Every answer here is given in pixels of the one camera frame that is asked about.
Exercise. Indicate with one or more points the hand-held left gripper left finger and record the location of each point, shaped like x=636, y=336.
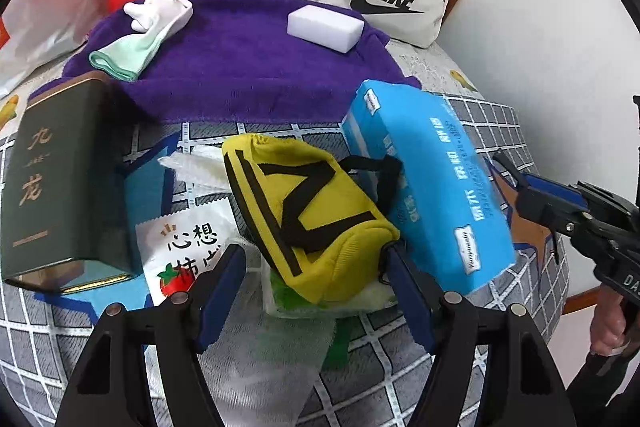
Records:
x=222, y=302

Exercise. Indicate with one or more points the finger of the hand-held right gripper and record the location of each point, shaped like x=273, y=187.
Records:
x=610, y=204
x=545, y=207

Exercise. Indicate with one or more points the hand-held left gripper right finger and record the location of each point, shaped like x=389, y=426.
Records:
x=410, y=297

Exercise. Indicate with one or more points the light green tissue packet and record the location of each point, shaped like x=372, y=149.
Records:
x=290, y=302

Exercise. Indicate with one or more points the yellow black pouch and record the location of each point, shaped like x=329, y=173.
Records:
x=310, y=252

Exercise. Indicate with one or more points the blue tissue pack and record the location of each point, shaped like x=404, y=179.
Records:
x=440, y=187

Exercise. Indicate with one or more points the clear plastic packet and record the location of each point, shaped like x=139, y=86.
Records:
x=200, y=167

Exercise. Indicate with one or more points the person's right forearm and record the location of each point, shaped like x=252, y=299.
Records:
x=615, y=397

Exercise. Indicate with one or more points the person's right hand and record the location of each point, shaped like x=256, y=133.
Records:
x=607, y=332

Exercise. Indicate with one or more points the white tomato print wipe packet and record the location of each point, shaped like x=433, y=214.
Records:
x=170, y=252

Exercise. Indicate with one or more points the grey checked bed sheet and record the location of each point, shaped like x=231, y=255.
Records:
x=395, y=382

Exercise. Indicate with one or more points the dark green tin box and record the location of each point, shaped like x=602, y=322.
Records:
x=55, y=187

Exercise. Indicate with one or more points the purple towel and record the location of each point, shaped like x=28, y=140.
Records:
x=240, y=57

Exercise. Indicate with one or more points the white sponge block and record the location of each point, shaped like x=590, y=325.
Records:
x=325, y=28

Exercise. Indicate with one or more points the white plastic shopping bag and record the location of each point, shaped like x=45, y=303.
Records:
x=45, y=42

